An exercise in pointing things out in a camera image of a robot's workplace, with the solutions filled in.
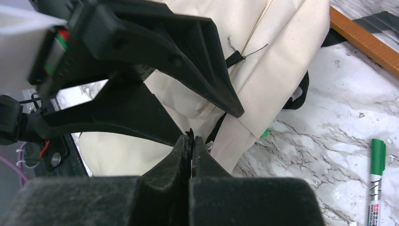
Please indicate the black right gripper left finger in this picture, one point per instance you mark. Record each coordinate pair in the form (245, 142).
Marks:
(156, 198)

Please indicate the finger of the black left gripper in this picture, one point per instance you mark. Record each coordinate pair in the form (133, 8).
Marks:
(188, 49)
(132, 111)

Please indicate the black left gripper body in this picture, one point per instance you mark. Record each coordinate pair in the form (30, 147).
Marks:
(98, 42)

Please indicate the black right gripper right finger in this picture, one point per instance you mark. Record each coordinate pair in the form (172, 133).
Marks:
(218, 199)

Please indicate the cream canvas backpack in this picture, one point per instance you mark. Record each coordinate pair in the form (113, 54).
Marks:
(279, 37)

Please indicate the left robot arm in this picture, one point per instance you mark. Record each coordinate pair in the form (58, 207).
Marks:
(11, 120)

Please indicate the green marker pen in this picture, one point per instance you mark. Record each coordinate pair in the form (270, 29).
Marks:
(377, 167)

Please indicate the orange wooden shelf rack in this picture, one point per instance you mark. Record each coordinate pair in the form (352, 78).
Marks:
(374, 48)

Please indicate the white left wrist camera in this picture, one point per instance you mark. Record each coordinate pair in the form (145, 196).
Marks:
(22, 33)

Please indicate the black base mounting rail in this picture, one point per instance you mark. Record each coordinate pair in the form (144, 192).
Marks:
(51, 148)

